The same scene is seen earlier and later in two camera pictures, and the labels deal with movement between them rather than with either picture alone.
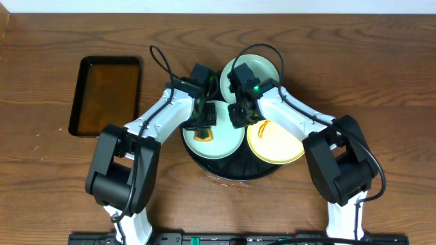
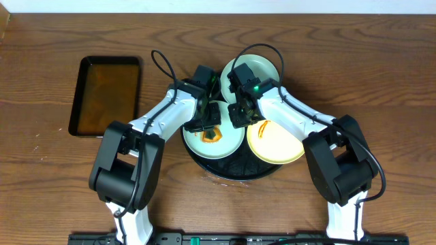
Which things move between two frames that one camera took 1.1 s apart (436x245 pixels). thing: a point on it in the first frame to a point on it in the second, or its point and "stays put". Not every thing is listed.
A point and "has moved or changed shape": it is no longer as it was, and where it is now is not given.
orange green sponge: (208, 139) has moved or changed shape
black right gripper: (236, 121) stays put
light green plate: (227, 139) stays put
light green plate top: (261, 67) stays put
